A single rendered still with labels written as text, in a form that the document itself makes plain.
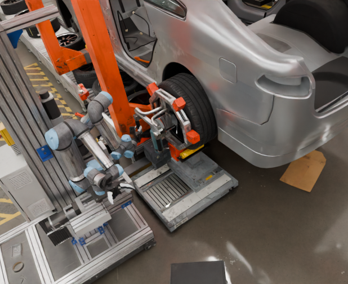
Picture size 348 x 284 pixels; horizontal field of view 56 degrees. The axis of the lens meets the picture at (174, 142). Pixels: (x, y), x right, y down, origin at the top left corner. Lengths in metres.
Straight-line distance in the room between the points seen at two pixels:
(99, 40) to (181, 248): 1.88
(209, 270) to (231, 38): 1.59
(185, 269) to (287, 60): 1.57
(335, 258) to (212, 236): 1.00
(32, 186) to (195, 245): 1.46
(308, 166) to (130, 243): 1.92
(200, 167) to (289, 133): 1.28
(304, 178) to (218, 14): 1.90
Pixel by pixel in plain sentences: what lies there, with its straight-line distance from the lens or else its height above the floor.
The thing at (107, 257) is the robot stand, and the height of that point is 0.23.
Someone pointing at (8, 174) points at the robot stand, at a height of 1.23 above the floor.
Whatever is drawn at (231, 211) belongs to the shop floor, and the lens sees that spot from 3.19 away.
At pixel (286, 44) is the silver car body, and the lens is 3.50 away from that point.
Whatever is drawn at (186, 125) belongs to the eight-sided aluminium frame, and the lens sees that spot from 2.61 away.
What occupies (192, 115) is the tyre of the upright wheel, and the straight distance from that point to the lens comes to 2.60.
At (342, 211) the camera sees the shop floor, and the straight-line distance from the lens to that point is 3.32.
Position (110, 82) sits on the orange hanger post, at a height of 1.19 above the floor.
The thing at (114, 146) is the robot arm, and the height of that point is 1.00.
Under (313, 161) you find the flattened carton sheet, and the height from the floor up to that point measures 0.01.
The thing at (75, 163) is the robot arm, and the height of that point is 1.18.
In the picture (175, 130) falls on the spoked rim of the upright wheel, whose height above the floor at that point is 0.63.
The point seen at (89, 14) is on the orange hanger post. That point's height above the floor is 1.78.
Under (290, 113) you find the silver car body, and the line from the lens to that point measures 2.13.
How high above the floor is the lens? 2.58
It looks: 41 degrees down
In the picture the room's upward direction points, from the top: 11 degrees counter-clockwise
